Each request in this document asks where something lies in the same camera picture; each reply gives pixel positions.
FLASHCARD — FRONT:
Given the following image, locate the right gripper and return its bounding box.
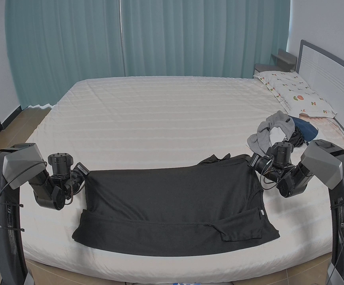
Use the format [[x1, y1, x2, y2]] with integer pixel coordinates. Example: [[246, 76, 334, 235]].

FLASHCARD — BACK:
[[254, 158, 272, 176]]

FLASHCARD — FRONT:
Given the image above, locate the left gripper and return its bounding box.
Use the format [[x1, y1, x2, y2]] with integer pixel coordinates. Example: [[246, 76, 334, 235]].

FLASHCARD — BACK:
[[70, 171, 87, 194]]

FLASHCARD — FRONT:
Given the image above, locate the black T-shirt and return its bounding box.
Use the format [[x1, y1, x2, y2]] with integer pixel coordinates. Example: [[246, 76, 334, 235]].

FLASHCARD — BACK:
[[72, 153, 280, 256]]

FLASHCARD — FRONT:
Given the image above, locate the pile of clothes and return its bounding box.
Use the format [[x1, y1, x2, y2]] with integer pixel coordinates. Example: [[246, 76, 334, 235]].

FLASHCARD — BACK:
[[246, 110, 319, 157]]

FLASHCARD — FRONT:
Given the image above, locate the bed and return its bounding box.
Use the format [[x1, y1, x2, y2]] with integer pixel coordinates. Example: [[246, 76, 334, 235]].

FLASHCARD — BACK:
[[19, 39, 344, 283]]

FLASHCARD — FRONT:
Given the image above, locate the white printed pillow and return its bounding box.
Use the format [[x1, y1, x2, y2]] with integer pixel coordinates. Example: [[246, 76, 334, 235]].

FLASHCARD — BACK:
[[253, 70, 337, 118]]

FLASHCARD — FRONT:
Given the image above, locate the grey bedside table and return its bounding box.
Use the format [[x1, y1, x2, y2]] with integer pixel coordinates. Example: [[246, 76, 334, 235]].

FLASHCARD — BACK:
[[254, 48, 297, 72]]

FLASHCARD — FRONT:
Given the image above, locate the blue-green curtain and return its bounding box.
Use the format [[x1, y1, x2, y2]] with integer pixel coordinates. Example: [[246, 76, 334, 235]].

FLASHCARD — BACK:
[[5, 0, 125, 109], [120, 0, 290, 78]]

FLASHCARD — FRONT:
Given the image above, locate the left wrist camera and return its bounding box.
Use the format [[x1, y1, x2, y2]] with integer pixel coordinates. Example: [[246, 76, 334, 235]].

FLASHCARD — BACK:
[[76, 163, 91, 178]]

